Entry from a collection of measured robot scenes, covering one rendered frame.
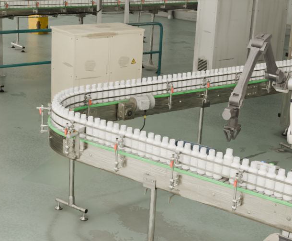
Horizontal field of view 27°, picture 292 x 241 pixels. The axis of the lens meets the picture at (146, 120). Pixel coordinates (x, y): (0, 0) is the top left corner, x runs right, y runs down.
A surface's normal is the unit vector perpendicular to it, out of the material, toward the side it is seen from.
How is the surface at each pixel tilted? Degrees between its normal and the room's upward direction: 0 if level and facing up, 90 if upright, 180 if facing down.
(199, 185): 90
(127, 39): 90
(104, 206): 0
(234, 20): 90
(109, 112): 90
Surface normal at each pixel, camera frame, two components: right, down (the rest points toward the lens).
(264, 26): 0.59, 0.27
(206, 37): -0.80, 0.15
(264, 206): -0.58, 0.22
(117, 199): 0.05, -0.95
